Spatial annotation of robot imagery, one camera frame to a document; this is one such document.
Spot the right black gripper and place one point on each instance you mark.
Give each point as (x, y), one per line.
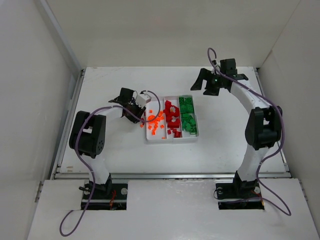
(208, 81)

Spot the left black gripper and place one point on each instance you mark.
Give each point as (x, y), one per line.
(133, 110)

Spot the orange dome lego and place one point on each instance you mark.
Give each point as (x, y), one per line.
(151, 118)

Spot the red flower print lego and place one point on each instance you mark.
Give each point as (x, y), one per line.
(171, 111)

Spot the red arch lego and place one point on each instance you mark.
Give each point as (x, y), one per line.
(174, 124)

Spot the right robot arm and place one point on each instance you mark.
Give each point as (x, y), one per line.
(262, 131)

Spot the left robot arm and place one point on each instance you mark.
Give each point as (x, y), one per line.
(88, 134)

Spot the orange lego pile in tray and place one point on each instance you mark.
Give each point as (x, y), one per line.
(156, 129)

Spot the green lego pile in tray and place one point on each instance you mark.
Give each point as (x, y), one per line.
(188, 118)

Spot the white three-compartment tray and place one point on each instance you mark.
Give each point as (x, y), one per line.
(158, 105)

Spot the red square lego in tray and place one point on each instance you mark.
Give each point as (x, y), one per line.
(176, 133)

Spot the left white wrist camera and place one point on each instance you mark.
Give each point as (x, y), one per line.
(142, 99)

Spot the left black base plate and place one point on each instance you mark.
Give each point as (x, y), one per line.
(111, 198)

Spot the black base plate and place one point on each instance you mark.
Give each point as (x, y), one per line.
(111, 198)
(232, 197)

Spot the aluminium rail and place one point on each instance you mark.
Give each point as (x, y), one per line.
(152, 176)

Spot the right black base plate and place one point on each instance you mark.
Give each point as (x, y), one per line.
(232, 197)

